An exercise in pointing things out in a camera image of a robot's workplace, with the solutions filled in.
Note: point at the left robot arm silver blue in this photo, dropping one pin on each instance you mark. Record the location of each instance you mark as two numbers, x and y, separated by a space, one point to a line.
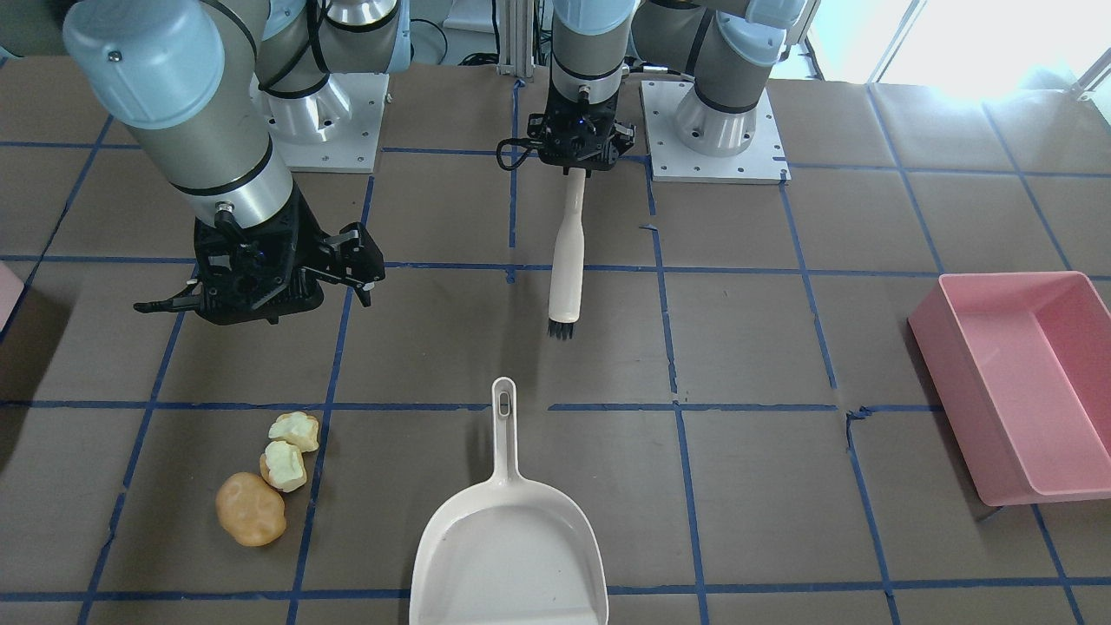
727 49

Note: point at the round orange-brown bread roll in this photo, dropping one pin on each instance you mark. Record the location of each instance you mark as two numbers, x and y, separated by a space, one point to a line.
250 510

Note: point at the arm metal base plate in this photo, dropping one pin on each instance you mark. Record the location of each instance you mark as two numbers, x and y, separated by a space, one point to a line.
692 143
335 130

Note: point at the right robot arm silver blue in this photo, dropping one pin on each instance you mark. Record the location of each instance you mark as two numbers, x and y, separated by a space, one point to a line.
206 87

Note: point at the torn bread piece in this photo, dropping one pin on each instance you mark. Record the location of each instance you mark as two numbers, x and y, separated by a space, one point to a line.
297 428
282 467

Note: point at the pink plastic bin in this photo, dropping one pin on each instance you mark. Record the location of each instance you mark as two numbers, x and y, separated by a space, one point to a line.
1021 364

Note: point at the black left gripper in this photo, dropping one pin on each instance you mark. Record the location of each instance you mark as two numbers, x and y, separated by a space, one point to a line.
621 140

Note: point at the white plastic dustpan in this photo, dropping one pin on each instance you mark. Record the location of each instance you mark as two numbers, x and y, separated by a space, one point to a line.
509 550

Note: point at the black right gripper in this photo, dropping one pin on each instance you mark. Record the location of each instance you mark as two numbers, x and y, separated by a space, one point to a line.
305 236

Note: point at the white brush with black bristles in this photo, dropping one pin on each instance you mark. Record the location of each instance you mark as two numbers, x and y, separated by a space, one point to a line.
568 261

